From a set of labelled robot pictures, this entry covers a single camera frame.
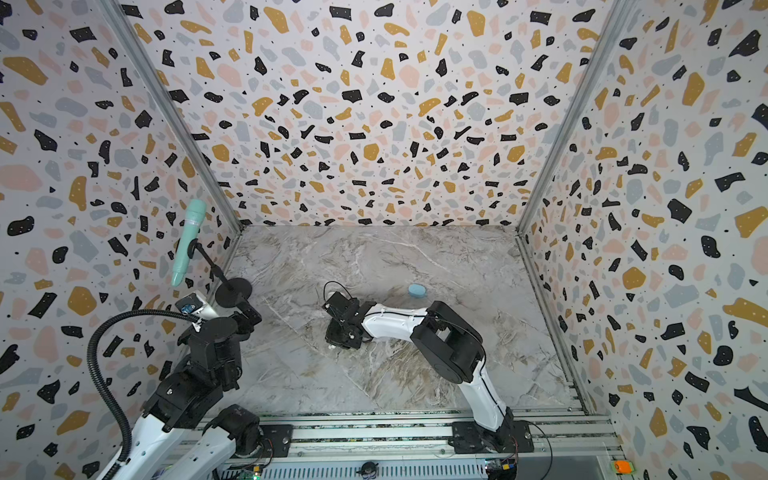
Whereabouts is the mint green microphone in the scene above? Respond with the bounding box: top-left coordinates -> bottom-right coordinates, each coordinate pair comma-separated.
171,199 -> 207,287

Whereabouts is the blue earbud charging case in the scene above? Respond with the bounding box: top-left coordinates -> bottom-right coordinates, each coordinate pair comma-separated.
408,284 -> 427,298

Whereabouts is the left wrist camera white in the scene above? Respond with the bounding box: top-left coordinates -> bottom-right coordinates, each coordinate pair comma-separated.
175,292 -> 219,321

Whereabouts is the black microphone stand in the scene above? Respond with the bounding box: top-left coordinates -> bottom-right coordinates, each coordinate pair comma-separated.
187,239 -> 252,308

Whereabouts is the orange button box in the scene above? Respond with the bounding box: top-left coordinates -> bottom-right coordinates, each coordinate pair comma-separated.
613,460 -> 634,475

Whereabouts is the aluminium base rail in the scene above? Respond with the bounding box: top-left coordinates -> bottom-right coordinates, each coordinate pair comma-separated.
170,410 -> 625,480

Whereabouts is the black knob on rail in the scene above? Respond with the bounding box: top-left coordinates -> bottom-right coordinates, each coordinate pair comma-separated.
357,461 -> 378,480

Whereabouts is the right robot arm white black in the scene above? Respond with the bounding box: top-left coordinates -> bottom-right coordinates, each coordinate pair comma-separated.
323,292 -> 534,456

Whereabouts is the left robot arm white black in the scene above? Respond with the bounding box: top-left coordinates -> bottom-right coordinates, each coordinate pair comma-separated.
86,300 -> 277,479

